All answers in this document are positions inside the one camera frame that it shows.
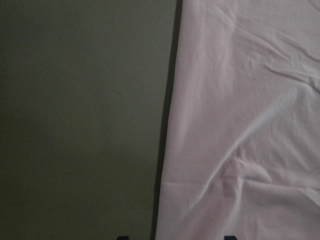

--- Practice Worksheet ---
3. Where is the pink Snoopy t-shirt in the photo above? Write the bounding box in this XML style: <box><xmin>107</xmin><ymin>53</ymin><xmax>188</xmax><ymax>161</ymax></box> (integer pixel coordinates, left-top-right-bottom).
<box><xmin>155</xmin><ymin>0</ymin><xmax>320</xmax><ymax>240</ymax></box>

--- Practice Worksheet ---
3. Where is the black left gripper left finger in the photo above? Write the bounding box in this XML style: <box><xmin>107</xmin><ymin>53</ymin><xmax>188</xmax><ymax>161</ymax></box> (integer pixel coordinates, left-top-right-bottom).
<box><xmin>117</xmin><ymin>236</ymin><xmax>129</xmax><ymax>240</ymax></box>

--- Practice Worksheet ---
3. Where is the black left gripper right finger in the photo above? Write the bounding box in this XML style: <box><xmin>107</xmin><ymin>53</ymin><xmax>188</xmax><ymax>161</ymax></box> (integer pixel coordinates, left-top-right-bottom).
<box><xmin>224</xmin><ymin>235</ymin><xmax>237</xmax><ymax>240</ymax></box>

